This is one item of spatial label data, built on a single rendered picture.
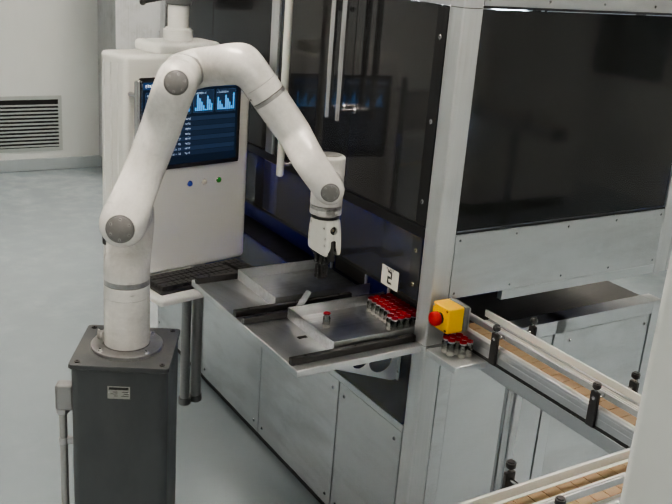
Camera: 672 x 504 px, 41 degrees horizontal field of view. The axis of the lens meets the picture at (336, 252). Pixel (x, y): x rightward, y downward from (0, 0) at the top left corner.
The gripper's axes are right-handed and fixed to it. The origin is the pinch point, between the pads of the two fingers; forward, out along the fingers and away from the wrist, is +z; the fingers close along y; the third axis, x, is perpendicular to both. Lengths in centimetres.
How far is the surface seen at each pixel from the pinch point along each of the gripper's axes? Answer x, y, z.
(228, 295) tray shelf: 6.5, 42.5, 22.4
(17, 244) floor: 0, 364, 110
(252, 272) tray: -7, 54, 20
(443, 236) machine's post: -30.0, -12.5, -10.3
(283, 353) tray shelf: 10.2, -0.3, 22.4
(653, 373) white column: 55, -145, -48
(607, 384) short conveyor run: -48, -60, 15
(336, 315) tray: -16.5, 16.2, 22.1
